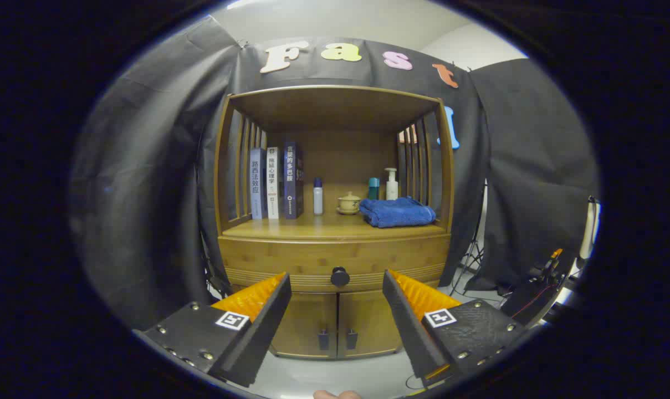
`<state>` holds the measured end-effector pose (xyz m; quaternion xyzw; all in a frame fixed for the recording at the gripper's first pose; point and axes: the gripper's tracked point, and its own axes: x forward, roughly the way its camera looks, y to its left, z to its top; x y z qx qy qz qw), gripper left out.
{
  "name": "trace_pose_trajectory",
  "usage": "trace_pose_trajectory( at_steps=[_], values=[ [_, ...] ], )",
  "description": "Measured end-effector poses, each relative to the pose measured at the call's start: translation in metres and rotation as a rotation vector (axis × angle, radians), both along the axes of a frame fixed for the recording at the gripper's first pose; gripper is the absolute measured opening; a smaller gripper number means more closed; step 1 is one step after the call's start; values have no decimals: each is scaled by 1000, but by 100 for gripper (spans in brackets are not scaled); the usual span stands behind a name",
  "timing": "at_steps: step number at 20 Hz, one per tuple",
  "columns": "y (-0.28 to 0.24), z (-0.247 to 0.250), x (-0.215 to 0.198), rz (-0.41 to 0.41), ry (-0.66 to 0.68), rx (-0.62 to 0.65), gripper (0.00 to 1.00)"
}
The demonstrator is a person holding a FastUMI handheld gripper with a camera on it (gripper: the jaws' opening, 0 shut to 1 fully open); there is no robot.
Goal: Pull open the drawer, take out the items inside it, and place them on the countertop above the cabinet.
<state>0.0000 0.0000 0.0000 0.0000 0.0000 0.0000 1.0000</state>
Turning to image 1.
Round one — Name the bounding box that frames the wooden cabinet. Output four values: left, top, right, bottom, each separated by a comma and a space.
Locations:
214, 84, 456, 360

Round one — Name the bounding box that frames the wooden drawer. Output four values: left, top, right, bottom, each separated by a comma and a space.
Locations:
218, 233, 452, 293

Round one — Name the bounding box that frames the dark blue book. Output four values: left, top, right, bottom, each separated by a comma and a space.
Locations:
282, 141, 304, 219

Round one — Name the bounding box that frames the folded blue towel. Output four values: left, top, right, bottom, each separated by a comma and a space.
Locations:
359, 197, 437, 228

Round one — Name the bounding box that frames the wooden countertop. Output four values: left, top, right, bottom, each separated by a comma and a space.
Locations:
221, 209, 451, 242

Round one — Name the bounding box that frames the black tripod stand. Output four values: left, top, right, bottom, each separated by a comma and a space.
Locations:
451, 180, 488, 294

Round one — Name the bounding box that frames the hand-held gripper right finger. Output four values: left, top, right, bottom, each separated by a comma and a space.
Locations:
382, 270, 529, 387

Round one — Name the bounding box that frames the white book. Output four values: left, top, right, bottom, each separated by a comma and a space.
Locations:
266, 146, 280, 219

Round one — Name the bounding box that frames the light blue book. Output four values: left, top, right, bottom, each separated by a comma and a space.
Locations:
249, 147, 268, 220

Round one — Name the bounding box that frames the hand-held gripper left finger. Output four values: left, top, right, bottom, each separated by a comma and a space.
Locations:
132, 272, 292, 387

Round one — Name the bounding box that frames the black equipment with orange tip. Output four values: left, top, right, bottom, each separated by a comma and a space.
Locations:
501, 248, 576, 328

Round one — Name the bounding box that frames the beige lidded tea cup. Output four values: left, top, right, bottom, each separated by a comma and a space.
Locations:
336, 192, 362, 216

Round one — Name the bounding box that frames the wooden cabinet door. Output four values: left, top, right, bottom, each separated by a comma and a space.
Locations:
268, 293, 338, 359
337, 289, 405, 358

